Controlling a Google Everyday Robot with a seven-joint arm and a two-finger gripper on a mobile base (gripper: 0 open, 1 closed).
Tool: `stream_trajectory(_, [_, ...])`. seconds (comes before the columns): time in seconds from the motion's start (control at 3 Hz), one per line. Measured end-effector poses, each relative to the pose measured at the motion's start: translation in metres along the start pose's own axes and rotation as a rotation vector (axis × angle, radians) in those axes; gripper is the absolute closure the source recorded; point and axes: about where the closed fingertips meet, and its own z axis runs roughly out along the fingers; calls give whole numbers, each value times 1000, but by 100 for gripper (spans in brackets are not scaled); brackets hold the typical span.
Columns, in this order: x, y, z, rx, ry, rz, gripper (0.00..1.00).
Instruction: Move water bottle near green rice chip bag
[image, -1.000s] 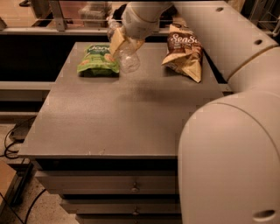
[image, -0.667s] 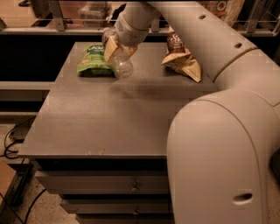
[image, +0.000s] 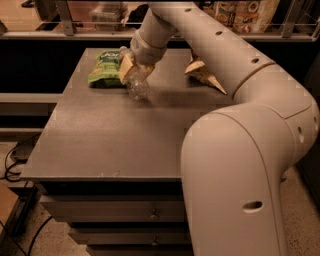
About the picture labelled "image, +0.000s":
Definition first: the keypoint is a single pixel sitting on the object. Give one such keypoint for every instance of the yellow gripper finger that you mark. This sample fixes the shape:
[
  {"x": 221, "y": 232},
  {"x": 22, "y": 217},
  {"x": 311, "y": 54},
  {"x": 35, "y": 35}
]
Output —
[
  {"x": 145, "y": 71},
  {"x": 125, "y": 69}
]

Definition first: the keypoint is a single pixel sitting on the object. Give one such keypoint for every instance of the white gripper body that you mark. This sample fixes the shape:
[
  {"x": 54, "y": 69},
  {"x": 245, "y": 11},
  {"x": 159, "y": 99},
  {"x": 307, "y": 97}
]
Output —
[{"x": 149, "y": 55}]

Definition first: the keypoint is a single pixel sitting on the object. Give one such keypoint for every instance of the clear plastic water bottle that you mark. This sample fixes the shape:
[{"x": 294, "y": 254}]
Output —
[{"x": 137, "y": 88}]

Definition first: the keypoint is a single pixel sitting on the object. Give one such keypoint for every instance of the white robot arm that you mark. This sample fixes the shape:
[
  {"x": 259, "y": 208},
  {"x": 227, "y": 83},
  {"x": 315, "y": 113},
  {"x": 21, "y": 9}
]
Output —
[{"x": 232, "y": 159}]

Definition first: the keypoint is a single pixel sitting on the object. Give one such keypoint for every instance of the green rice chip bag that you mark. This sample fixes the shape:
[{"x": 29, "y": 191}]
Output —
[{"x": 106, "y": 69}]

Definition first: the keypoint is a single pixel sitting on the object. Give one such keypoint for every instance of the black bag background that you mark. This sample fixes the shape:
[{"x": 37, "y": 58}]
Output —
[{"x": 136, "y": 16}]

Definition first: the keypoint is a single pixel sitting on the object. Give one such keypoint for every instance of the brown yellow chip bag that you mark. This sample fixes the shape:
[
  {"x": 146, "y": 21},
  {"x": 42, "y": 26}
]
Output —
[{"x": 198, "y": 70}]

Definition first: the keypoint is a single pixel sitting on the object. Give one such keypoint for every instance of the printed snack bag background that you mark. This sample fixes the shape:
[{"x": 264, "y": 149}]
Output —
[{"x": 248, "y": 16}]

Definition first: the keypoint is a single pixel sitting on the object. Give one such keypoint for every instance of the clear plastic bin background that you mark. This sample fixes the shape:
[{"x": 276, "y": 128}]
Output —
[{"x": 109, "y": 16}]

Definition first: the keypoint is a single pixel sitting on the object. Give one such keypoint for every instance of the grey metal railing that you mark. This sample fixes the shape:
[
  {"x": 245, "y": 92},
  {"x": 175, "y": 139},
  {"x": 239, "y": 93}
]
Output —
[{"x": 19, "y": 23}]

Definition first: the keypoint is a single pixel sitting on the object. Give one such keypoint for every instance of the grey drawer cabinet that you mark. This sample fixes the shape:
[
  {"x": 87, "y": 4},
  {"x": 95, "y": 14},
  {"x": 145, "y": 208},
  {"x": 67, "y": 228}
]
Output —
[{"x": 100, "y": 141}]

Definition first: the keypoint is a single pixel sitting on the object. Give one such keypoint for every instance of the top drawer with knob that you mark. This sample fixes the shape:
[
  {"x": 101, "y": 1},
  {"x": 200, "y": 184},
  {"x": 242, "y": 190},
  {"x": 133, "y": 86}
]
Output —
[{"x": 103, "y": 208}]

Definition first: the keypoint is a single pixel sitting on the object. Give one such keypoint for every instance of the drawer with knob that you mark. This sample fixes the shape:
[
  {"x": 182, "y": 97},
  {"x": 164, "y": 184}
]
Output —
[
  {"x": 103, "y": 208},
  {"x": 130, "y": 236}
]

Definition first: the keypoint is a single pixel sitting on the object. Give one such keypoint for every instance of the middle drawer with knob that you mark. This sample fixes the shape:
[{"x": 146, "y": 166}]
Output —
[{"x": 130, "y": 236}]

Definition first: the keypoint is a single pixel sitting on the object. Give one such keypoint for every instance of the wooden board left floor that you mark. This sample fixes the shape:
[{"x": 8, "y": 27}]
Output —
[{"x": 8, "y": 205}]

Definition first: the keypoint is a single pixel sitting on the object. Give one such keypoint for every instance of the bottom drawer front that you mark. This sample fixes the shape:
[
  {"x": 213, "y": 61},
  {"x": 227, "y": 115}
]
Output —
[{"x": 127, "y": 250}]

